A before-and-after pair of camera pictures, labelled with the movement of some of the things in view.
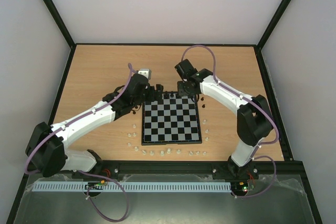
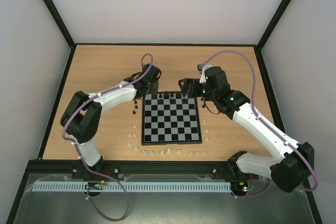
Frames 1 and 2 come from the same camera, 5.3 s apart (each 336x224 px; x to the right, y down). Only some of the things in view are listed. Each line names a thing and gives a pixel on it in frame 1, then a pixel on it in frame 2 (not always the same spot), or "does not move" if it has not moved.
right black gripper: (185, 89) → (191, 87)
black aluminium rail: (189, 167) does not move
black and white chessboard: (171, 119) does not move
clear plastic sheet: (281, 203) does not move
